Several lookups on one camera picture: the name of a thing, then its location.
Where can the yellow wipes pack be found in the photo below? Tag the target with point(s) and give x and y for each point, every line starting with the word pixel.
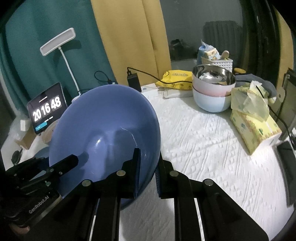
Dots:
pixel 176 79

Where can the stacked pink blue bowls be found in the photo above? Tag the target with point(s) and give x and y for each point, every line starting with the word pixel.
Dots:
pixel 212 87

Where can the yellow tissue pack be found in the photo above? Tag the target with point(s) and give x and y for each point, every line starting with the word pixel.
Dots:
pixel 251 116

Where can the person right hand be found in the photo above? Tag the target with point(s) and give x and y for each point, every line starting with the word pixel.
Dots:
pixel 19 230

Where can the white utensil basket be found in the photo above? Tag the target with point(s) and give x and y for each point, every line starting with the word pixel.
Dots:
pixel 207 54

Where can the small white box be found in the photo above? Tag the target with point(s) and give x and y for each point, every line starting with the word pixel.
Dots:
pixel 25 125

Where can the cardboard box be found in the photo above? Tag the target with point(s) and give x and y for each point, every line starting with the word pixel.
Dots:
pixel 27 140

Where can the yellow curtain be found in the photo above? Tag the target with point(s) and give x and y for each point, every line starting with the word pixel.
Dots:
pixel 133 35
pixel 286 48

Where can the black phone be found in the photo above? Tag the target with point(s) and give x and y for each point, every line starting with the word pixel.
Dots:
pixel 285 155

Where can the teal curtain left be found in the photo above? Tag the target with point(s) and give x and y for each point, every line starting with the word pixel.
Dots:
pixel 46 42

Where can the tablet showing clock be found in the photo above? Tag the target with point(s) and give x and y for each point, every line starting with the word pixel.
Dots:
pixel 46 108

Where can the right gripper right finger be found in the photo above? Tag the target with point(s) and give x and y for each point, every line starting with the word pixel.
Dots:
pixel 203 210

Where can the black power adapter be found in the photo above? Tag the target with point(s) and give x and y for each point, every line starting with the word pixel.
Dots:
pixel 133 81

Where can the dark blue bowl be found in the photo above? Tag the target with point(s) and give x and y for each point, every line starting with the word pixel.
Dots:
pixel 102 128

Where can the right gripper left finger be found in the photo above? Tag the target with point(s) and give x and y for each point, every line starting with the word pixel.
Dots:
pixel 91 211

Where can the black round pouch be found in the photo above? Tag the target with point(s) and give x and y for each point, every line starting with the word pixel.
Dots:
pixel 15 159

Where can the yellow curtain left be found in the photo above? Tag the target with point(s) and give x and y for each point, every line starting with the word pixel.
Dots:
pixel 133 35

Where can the yellow curtain right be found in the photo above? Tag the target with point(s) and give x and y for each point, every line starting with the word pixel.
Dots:
pixel 286 48

